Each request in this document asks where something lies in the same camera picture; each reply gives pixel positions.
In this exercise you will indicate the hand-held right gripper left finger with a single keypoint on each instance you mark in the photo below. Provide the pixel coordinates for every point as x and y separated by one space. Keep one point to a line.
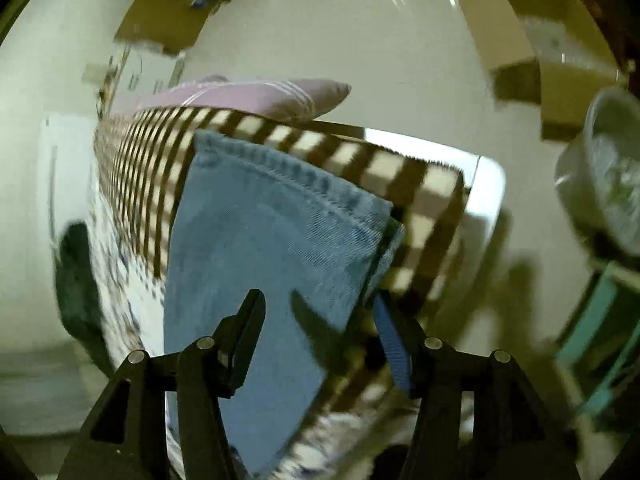
249 331

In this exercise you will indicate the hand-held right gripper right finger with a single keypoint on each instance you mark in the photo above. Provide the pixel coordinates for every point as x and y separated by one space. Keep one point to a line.
391 345

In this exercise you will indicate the blue denim pants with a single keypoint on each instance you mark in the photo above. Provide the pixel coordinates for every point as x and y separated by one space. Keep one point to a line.
265 240

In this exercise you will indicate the floral printed sheet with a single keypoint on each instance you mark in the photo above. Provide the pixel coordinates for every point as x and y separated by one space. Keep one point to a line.
120 280

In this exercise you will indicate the dark green cloth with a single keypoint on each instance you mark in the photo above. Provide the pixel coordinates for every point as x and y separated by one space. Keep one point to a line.
80 290

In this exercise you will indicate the brown checkered blanket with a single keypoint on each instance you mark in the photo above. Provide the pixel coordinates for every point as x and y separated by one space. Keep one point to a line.
160 160

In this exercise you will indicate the teal stool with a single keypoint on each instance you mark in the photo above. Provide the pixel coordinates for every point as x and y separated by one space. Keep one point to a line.
605 335

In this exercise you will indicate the pink striped folded cloth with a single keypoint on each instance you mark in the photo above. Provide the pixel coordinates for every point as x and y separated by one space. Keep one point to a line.
240 94

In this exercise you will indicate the white round bin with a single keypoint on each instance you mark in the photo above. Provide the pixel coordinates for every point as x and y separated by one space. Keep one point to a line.
600 170

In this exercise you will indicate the cardboard box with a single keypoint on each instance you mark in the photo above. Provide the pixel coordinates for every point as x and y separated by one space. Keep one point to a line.
530 50
170 20

